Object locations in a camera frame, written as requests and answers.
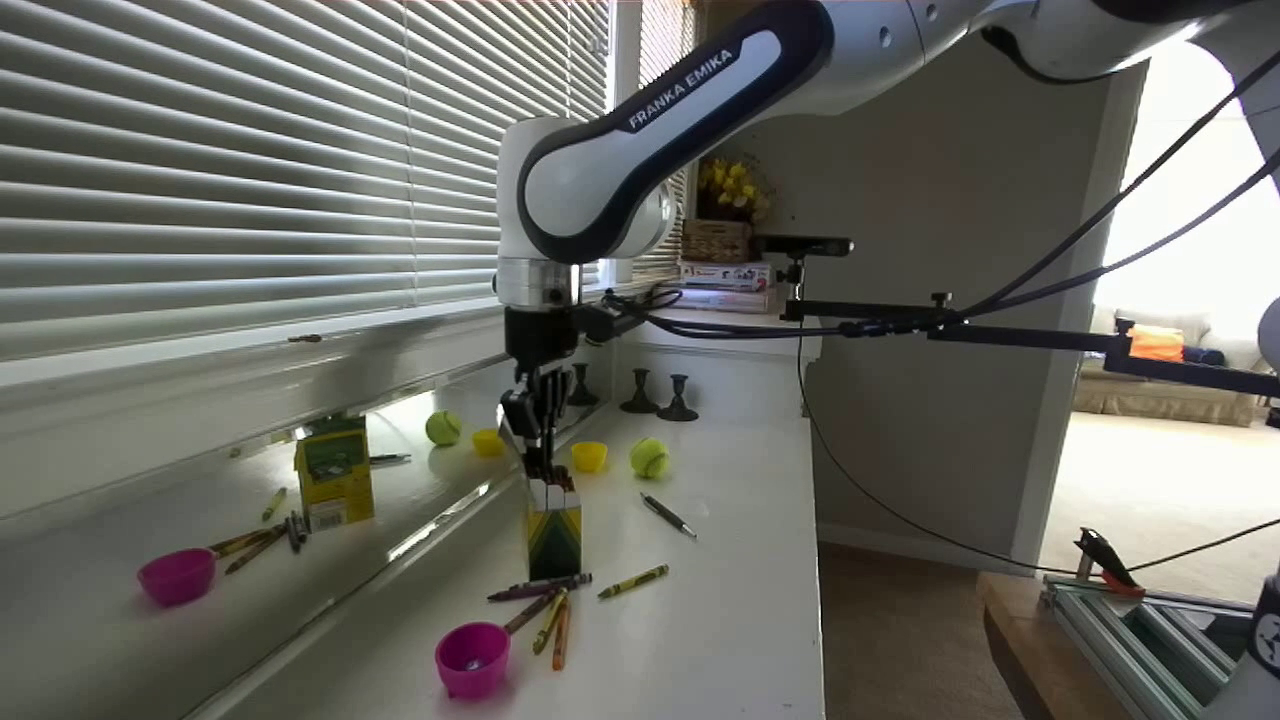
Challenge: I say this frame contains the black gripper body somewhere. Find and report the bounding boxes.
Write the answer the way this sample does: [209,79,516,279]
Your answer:
[498,309,579,453]

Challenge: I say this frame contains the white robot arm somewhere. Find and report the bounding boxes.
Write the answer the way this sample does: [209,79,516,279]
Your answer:
[497,0,1280,483]

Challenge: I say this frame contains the yellow green crayon box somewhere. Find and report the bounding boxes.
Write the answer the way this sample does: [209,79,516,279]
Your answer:
[524,481,579,579]

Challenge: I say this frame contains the dark purple crayon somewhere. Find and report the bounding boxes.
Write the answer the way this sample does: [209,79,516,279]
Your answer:
[483,570,590,605]

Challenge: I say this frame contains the yellow crayon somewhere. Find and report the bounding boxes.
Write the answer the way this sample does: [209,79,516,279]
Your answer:
[530,590,567,656]

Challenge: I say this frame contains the brown crayon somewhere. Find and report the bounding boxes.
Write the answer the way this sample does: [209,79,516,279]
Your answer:
[505,597,555,635]

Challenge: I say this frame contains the yellow-green crayon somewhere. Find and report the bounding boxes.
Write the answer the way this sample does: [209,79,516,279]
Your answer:
[594,564,666,598]

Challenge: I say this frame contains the orange crayon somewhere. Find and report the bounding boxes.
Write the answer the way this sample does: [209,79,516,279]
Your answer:
[547,605,571,671]

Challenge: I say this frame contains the yellow plastic cup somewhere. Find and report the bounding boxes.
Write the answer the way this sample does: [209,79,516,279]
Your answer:
[567,439,613,475]

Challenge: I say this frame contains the green plastic cup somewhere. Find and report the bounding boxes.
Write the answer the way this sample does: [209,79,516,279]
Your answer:
[629,439,673,481]

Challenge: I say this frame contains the black pen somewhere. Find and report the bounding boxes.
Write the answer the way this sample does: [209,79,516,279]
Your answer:
[638,493,695,541]

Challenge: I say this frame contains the black candle holder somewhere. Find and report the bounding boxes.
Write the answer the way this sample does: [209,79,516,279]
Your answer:
[658,372,700,418]
[620,366,654,416]

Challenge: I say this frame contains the stack of books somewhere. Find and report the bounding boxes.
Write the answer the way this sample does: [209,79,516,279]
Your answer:
[648,259,779,316]

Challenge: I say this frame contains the magenta plastic cup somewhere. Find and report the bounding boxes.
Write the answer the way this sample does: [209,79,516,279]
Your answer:
[434,623,513,698]

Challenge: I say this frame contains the white window blinds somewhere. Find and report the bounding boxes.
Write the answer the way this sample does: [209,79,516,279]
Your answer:
[0,0,613,385]

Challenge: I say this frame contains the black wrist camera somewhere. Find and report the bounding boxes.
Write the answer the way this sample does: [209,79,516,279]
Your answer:
[571,282,680,346]

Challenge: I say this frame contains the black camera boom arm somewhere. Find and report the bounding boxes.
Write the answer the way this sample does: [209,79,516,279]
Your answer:
[782,301,1280,401]

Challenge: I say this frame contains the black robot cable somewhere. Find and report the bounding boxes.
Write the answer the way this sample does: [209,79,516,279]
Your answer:
[636,52,1280,343]

